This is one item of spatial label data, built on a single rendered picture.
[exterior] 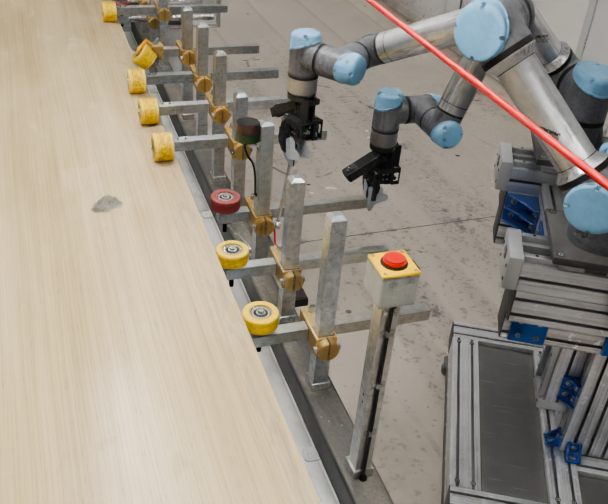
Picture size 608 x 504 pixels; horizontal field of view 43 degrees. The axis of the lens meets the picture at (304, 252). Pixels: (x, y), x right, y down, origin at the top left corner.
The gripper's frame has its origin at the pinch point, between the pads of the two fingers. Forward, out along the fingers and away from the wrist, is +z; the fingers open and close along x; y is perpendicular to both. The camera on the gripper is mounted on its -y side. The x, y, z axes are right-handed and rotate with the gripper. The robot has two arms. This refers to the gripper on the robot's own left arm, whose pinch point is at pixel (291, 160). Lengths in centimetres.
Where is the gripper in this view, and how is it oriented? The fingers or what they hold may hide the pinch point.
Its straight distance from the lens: 207.5
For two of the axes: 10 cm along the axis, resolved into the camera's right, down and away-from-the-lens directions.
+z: -0.8, 8.3, 5.6
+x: 7.8, -3.0, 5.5
